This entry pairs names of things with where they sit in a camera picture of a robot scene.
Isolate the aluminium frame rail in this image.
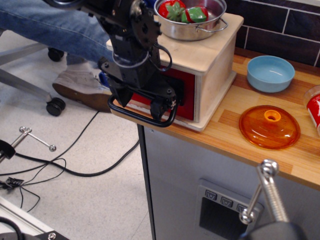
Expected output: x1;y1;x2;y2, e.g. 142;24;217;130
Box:
0;197;68;240

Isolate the black floor cable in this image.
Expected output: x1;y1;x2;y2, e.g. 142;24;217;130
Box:
0;110;140;213

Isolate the silver clamp screw left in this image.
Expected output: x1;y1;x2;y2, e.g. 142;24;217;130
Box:
0;126;57;163

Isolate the person leg in jeans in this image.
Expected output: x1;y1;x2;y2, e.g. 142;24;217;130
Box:
0;0;112;65

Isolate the black metal drawer handle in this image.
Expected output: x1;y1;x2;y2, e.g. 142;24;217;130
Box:
107;76;185;128

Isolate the black chair caster back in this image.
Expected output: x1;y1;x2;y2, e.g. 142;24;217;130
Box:
48;47;65;62

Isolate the grey sneaker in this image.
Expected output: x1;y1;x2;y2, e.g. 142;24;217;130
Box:
52;62;111;113

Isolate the black chair caster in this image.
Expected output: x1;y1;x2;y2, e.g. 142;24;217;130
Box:
48;47;65;62
46;97;66;117

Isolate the office chair base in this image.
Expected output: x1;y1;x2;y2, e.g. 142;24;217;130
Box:
0;43;52;103

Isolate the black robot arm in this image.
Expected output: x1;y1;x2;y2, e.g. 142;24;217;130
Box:
47;0;184;128

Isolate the silver clamp screw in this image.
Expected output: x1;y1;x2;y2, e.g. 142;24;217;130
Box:
238;159;308;240
0;126;57;163

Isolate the grey toy kitchen cabinet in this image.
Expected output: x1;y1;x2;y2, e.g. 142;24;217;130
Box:
138;123;320;240

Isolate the light wooden box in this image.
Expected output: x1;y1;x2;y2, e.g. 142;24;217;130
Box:
106;12;245;132

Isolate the red front wooden drawer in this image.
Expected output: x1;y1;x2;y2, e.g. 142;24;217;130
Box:
127;68;196;120

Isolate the red white cup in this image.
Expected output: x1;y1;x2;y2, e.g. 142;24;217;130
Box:
303;85;320;135

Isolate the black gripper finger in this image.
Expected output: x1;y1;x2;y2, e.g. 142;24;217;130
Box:
150;98;177;121
110;84;133;107

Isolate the silver clamp screw right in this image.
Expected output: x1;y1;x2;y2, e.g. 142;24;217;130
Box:
238;159;308;240

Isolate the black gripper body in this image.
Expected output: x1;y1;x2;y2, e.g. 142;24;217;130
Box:
98;56;177;101

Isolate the blue object behind box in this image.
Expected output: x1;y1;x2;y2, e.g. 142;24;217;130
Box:
98;71;110;89

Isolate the orange transparent lid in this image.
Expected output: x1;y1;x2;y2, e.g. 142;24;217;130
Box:
238;105;301;150

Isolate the red green toy vegetable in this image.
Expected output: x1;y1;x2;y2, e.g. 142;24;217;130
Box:
181;6;209;24

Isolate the red toy strawberry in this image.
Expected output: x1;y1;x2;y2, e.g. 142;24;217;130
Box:
157;0;186;22

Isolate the black chair caster front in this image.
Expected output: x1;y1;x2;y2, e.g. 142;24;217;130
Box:
46;97;66;117

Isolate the steel pot with handles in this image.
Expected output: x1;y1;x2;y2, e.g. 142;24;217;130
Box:
154;0;228;41

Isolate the light blue bowl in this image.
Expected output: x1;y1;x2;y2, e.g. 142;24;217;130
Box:
247;55;296;93

